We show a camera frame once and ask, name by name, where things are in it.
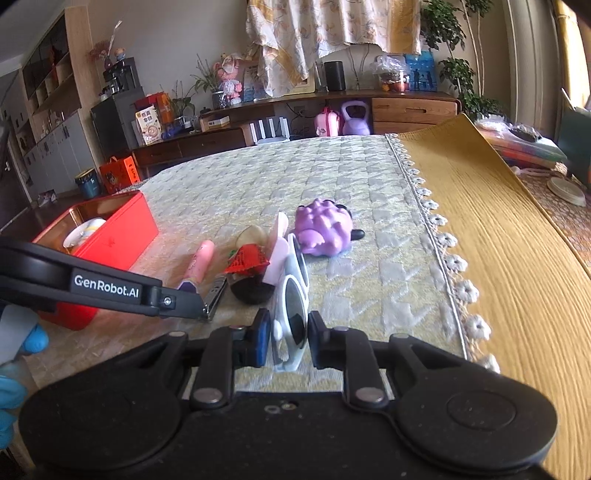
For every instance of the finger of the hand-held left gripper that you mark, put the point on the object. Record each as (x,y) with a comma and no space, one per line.
(184,303)

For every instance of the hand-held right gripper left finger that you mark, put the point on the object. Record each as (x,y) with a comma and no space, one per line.
(263,334)

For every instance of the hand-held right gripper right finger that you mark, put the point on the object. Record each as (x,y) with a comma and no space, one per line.
(317,341)

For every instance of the silver nail clipper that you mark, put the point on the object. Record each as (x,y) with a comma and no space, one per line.
(216,295)

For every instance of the white sunglasses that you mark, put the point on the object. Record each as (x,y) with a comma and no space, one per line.
(292,300)

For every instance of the pink tube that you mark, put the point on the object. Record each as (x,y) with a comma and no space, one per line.
(202,261)

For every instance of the red tin box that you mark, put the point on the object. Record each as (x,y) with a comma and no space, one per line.
(120,235)

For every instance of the purple toy figure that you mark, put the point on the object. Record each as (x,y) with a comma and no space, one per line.
(323,226)

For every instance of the person's left hand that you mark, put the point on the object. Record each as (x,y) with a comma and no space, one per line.
(36,342)

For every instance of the dark round bowl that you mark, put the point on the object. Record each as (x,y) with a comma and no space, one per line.
(251,290)

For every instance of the white round bowl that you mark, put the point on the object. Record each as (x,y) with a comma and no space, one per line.
(85,230)

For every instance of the red candy packet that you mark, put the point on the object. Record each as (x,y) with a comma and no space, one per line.
(247,261)

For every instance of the pink flat card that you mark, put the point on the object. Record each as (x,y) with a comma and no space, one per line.
(279,256)

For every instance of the beige round object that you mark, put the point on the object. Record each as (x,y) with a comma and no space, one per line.
(251,235)

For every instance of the teal bucket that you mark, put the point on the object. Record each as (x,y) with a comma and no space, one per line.
(87,185)

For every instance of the orange gift box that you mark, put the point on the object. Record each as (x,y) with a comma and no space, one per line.
(120,175)

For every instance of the black mini fridge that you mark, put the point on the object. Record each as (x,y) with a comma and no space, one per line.
(115,120)

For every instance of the printed snack box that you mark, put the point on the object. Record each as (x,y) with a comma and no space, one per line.
(148,127)

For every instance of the small yellow box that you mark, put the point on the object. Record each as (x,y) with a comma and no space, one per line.
(214,123)

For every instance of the red gift box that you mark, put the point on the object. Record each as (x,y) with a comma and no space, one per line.
(159,107)

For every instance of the white router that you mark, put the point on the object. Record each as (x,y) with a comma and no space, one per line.
(270,131)

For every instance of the black coffee machine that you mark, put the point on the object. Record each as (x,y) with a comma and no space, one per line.
(121,76)

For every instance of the yellow wood-grain mat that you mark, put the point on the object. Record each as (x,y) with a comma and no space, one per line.
(508,258)

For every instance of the potted plant with patterned pot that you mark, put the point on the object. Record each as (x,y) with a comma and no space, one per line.
(218,98)

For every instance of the pink toy backpack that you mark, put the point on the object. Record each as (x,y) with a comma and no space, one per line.
(328,123)

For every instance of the purple kettlebell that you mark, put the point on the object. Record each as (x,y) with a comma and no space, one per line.
(355,122)

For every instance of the pink plush doll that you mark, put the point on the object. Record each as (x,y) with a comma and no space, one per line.
(230,78)

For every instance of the wooden TV cabinet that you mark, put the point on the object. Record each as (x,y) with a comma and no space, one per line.
(406,110)

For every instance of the black speaker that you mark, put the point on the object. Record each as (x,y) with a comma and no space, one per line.
(334,76)

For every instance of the brown patterned sheet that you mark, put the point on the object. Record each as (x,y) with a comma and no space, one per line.
(568,226)

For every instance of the clear plastic bag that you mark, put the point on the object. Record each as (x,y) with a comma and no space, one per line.
(390,71)

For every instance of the pile of plastic packages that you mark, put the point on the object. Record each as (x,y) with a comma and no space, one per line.
(526,143)

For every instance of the blue picture box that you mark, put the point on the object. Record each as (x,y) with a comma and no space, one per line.
(421,71)

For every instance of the stack of white plates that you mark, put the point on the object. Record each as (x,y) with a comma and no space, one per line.
(567,190)

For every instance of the floral curtain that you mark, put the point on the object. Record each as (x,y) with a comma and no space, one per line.
(300,32)

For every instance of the tall leafy houseplant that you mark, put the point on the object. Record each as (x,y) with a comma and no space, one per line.
(455,74)

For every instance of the wooden wall shelf unit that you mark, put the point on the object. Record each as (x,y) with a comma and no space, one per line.
(55,92)

